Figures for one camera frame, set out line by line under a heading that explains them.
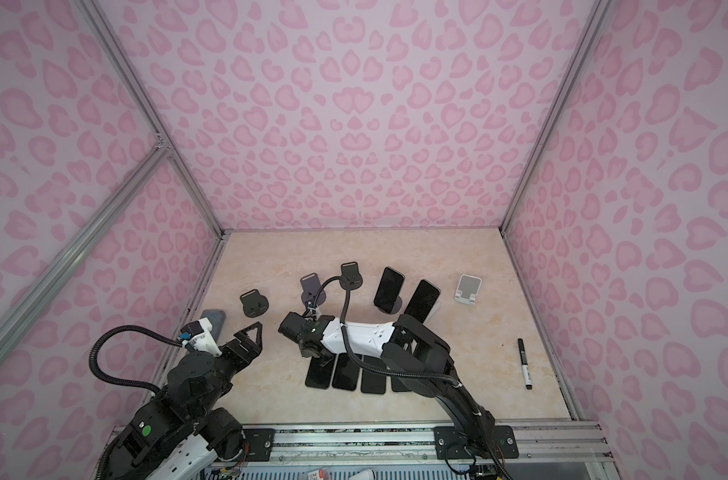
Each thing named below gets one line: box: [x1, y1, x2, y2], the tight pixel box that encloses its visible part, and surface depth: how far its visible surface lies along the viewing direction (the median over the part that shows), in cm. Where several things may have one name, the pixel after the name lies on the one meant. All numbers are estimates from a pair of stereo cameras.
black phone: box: [361, 356, 387, 395], surface depth 83 cm
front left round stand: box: [240, 289, 269, 318], surface depth 97 cm
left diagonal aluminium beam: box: [0, 141, 172, 360], surface depth 69 cm
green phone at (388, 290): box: [374, 266, 405, 314], surface depth 92 cm
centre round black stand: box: [339, 261, 363, 290], surface depth 100 cm
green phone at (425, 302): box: [404, 279, 441, 325], surface depth 90 cm
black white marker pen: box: [517, 338, 533, 390], surface depth 87 cm
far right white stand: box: [454, 274, 483, 305], surface depth 99 cm
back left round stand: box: [300, 272, 326, 307], surface depth 97 cm
